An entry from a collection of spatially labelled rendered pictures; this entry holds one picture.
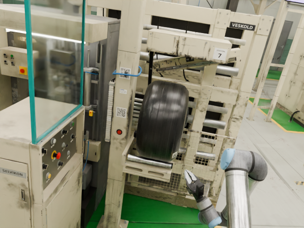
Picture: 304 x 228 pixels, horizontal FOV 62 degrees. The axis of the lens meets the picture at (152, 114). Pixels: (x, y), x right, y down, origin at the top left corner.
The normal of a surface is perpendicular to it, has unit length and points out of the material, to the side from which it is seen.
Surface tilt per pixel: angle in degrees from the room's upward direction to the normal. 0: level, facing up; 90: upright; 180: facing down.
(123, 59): 90
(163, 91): 24
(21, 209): 90
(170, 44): 90
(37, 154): 90
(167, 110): 52
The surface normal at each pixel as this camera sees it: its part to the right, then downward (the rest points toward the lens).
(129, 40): -0.16, 0.37
